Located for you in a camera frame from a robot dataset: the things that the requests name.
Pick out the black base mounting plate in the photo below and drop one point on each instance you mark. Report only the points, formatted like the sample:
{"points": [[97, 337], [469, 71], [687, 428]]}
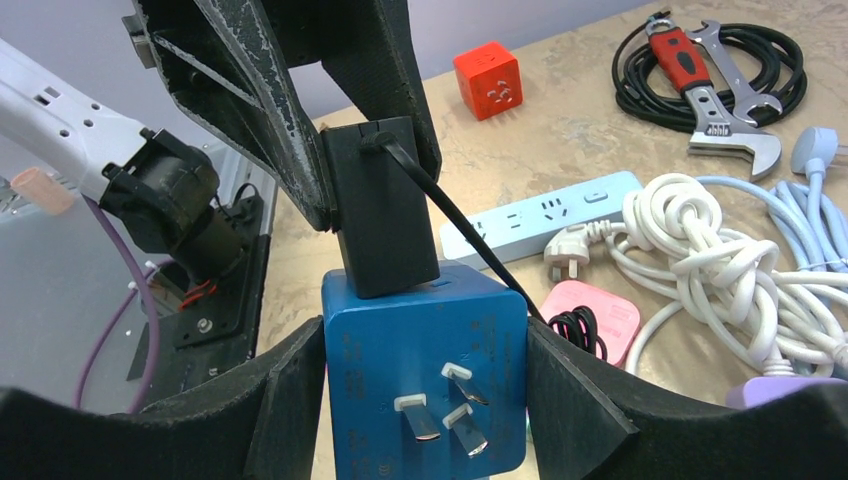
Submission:
{"points": [[215, 334]]}

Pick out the silver open-end spanner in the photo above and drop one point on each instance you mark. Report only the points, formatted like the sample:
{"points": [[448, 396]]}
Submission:
{"points": [[746, 99]]}

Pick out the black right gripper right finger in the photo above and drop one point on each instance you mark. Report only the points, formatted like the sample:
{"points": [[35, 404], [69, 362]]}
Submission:
{"points": [[592, 420]]}

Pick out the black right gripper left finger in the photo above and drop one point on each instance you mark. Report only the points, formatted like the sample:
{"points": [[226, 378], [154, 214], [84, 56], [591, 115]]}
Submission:
{"points": [[256, 421]]}

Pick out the black block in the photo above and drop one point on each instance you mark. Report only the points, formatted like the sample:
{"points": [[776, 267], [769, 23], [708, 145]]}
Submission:
{"points": [[381, 220]]}

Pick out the red handled adjustable wrench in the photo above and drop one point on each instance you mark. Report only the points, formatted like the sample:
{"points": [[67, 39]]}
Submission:
{"points": [[717, 132]]}

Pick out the purple power strip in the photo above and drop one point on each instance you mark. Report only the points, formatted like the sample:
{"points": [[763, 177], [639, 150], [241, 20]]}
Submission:
{"points": [[761, 390]]}

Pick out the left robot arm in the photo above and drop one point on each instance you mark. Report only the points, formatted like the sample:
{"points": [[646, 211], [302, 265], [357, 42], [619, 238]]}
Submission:
{"points": [[158, 186]]}

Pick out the blue block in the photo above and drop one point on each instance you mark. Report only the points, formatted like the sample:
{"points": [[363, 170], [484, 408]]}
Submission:
{"points": [[429, 383]]}

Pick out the pink cube adapter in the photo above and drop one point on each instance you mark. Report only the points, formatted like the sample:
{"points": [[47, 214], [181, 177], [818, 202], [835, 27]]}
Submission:
{"points": [[616, 320]]}

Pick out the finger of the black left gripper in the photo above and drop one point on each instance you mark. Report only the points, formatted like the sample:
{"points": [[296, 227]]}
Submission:
{"points": [[366, 48], [221, 66]]}

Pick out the light blue power strip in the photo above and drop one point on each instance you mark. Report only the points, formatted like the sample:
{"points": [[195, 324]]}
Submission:
{"points": [[522, 229]]}

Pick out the red cube socket adapter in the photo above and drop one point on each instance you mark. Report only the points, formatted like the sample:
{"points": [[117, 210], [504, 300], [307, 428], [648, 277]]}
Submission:
{"points": [[489, 80]]}

